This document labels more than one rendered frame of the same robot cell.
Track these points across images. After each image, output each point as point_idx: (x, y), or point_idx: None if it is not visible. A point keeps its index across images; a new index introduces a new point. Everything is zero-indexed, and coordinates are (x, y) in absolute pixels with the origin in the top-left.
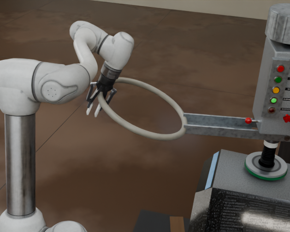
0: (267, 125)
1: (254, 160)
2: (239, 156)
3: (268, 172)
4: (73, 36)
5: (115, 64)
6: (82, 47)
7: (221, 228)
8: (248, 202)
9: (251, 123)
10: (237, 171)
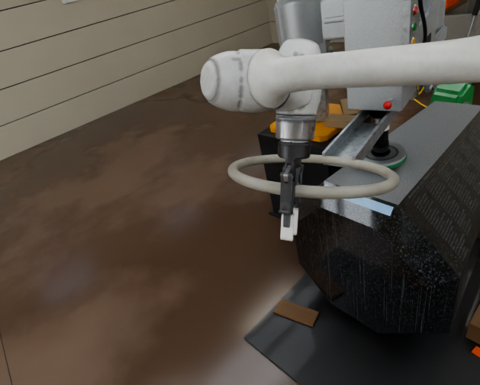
0: (404, 95)
1: (372, 158)
2: (346, 172)
3: (399, 154)
4: (238, 90)
5: (318, 101)
6: (376, 49)
7: (439, 231)
8: (426, 189)
9: (361, 118)
10: (373, 179)
